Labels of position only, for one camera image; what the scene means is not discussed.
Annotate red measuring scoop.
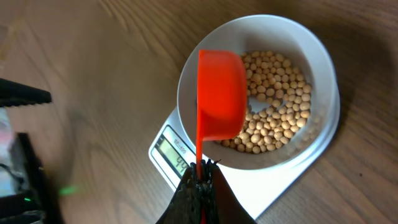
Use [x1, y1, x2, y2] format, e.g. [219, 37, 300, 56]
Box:
[196, 50, 247, 224]

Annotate soybeans in bowl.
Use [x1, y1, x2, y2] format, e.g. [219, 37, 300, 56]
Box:
[217, 50, 312, 154]

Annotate light grey bowl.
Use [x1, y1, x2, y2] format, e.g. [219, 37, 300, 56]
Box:
[177, 14, 340, 170]

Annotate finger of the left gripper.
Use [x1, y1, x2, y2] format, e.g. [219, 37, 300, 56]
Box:
[1, 78, 52, 108]

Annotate white digital kitchen scale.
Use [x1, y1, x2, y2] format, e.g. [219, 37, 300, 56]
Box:
[149, 88, 340, 219]

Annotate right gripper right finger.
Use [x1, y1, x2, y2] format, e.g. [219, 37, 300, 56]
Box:
[201, 160, 256, 224]

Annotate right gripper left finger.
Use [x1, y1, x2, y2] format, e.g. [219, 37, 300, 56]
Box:
[156, 163, 202, 224]

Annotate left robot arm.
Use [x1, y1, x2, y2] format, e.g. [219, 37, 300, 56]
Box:
[1, 78, 64, 223]

